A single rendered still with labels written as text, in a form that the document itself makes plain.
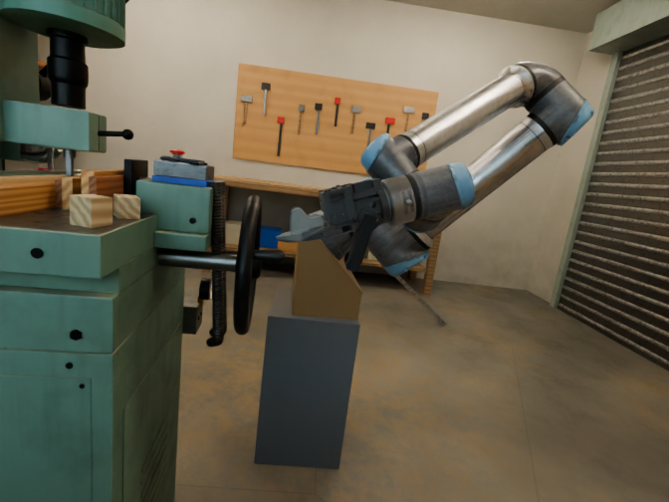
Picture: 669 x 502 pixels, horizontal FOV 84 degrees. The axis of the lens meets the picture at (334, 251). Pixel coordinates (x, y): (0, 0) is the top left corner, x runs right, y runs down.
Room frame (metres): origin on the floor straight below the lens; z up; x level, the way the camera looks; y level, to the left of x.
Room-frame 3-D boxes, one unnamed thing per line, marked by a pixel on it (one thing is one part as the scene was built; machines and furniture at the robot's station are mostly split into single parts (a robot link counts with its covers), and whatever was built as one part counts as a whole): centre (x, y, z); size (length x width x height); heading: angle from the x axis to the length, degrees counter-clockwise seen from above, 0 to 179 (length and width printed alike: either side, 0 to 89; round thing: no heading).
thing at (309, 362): (1.28, 0.05, 0.28); 0.30 x 0.30 x 0.55; 4
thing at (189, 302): (0.98, 0.41, 0.58); 0.12 x 0.08 x 0.08; 99
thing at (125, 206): (0.63, 0.36, 0.92); 0.04 x 0.03 x 0.04; 40
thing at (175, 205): (0.77, 0.33, 0.91); 0.15 x 0.14 x 0.09; 9
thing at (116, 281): (0.71, 0.45, 0.82); 0.40 x 0.21 x 0.04; 9
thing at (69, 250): (0.76, 0.41, 0.87); 0.61 x 0.30 x 0.06; 9
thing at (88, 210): (0.53, 0.35, 0.92); 0.04 x 0.04 x 0.04; 78
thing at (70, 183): (0.72, 0.47, 0.93); 0.20 x 0.02 x 0.06; 9
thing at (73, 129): (0.70, 0.53, 1.03); 0.14 x 0.07 x 0.09; 99
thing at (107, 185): (0.72, 0.42, 0.93); 0.24 x 0.01 x 0.06; 9
